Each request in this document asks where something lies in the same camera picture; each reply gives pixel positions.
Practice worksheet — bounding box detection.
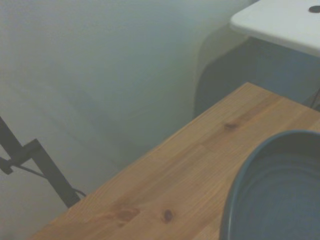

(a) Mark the dark green plate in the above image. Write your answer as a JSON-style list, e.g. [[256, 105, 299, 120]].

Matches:
[[219, 129, 320, 240]]

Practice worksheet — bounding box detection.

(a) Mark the white side table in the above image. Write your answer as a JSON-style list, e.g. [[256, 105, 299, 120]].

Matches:
[[229, 0, 320, 111]]

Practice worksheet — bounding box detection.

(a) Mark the black camera stand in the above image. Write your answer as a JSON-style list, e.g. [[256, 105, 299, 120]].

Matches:
[[0, 115, 82, 209]]

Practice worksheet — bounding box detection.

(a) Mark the thin black stand cable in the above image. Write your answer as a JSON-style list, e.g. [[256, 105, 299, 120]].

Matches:
[[13, 162, 87, 198]]

